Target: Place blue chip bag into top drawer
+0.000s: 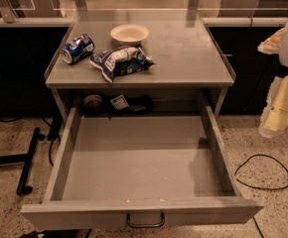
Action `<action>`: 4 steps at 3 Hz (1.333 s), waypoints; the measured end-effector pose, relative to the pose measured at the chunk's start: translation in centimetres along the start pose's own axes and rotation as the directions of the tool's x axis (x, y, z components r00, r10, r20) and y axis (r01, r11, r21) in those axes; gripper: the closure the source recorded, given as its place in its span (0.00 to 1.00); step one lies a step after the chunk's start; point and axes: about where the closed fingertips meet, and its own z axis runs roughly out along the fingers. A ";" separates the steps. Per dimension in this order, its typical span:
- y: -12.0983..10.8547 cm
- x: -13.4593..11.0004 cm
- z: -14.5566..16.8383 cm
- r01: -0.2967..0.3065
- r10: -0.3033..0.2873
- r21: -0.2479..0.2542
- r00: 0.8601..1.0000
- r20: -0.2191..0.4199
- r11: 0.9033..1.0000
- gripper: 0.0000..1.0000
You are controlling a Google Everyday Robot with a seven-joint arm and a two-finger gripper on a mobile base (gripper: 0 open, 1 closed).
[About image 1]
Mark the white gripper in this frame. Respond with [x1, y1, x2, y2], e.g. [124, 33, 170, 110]
[257, 29, 288, 138]

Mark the blue chip bag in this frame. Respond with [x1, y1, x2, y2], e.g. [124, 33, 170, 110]
[90, 46, 154, 83]

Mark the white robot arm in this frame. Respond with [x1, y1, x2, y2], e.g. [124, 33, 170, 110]
[257, 22, 288, 138]

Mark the open grey top drawer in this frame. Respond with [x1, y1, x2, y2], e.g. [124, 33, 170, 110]
[21, 106, 263, 230]

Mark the black object with white label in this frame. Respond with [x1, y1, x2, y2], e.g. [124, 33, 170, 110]
[107, 95, 153, 115]

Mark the white bowl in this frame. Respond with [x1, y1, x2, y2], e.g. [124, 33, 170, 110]
[110, 24, 149, 46]

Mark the grey cabinet table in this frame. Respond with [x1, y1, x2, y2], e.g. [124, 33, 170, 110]
[47, 9, 234, 114]

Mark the dark round object under table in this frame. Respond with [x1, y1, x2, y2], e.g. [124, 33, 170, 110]
[82, 94, 102, 109]

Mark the blue soda can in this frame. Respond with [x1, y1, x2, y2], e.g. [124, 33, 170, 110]
[61, 34, 95, 64]

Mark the black stand leg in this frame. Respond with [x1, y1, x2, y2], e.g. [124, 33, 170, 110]
[0, 127, 45, 196]

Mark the black cable on floor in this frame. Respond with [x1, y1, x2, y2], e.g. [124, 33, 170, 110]
[234, 153, 288, 238]

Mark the metal drawer handle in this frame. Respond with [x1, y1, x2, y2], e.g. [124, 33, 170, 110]
[126, 213, 165, 228]

